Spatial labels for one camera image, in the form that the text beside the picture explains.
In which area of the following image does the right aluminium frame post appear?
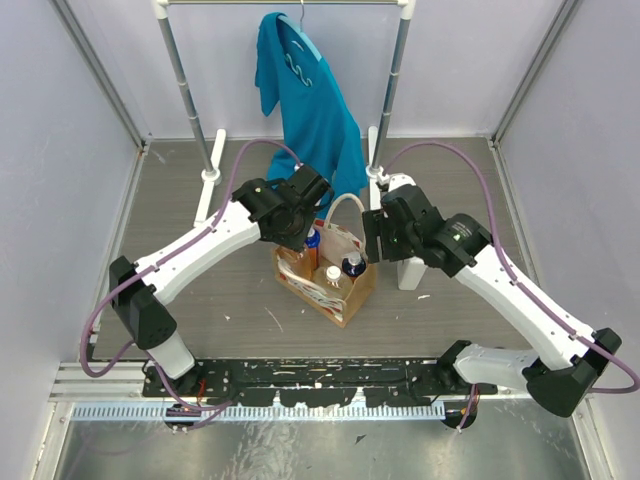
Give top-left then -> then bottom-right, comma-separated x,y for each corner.
490,0 -> 583,146

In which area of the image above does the metal clothes rack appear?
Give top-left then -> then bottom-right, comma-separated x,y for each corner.
151,0 -> 417,227

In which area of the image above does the blue orange pump bottle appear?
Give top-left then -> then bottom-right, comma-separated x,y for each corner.
305,226 -> 321,271

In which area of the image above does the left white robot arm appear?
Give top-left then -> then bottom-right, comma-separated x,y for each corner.
109,165 -> 334,396

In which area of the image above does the white bottle grey cap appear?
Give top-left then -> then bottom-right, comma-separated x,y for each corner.
396,257 -> 426,291

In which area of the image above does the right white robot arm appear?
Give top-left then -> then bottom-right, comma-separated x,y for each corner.
362,175 -> 622,418

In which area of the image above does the aluminium frame post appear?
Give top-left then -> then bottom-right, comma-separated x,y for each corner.
48,0 -> 147,149
490,0 -> 583,146

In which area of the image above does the blue orange spray bottle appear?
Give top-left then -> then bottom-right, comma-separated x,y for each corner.
341,251 -> 367,282

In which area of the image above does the white slotted cable duct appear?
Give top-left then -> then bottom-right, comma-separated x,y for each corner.
70,401 -> 446,422

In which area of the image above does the teal t-shirt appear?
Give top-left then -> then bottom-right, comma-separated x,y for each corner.
255,12 -> 368,196

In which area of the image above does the white cap clear bottle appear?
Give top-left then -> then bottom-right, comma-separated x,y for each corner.
313,265 -> 353,300

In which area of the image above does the left aluminium frame post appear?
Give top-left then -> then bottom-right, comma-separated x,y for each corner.
48,0 -> 147,149

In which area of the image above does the clothes hanger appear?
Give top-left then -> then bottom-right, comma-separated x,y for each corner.
279,0 -> 306,32

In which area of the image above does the aluminium front rail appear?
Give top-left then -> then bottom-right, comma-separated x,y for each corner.
47,357 -> 594,401

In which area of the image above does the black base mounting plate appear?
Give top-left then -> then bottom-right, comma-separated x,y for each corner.
169,357 -> 471,408

